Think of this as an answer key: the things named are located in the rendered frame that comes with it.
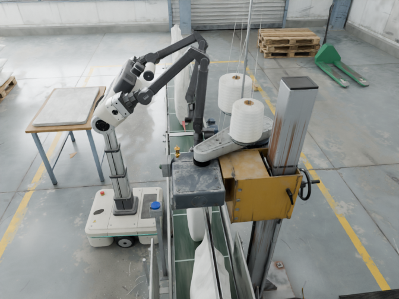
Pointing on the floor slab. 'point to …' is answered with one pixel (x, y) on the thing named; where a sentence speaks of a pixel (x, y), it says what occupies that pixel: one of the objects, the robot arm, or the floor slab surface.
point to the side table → (66, 137)
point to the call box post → (161, 245)
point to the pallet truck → (325, 52)
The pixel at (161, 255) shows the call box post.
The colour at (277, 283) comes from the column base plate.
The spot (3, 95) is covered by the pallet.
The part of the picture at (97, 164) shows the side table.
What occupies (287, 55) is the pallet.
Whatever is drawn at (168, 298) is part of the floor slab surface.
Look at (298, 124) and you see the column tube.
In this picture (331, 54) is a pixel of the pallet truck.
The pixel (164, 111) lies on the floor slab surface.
